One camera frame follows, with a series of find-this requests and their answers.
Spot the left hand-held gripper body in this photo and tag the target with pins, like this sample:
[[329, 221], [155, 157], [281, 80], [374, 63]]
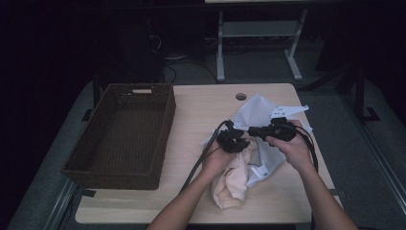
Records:
[[231, 140]]

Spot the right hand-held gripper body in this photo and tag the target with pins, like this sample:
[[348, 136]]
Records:
[[281, 129]]

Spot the white mesh laundry bag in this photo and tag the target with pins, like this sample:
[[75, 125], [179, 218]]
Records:
[[257, 110]]

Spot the cream cloth garment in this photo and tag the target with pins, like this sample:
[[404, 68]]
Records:
[[231, 182]]

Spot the brown wicker basket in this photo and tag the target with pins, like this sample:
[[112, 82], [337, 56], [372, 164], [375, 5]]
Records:
[[121, 134]]

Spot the person's left hand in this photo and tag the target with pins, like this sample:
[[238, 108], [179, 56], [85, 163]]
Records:
[[217, 161]]

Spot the person's right hand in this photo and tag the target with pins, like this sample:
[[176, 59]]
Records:
[[297, 151]]

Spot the black metal stand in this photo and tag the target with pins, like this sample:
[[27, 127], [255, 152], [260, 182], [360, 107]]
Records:
[[360, 96]]

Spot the white metal desk frame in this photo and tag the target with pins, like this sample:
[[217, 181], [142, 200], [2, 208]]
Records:
[[258, 28]]

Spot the metal floor rail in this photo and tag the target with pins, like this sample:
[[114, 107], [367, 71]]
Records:
[[379, 153], [60, 207]]

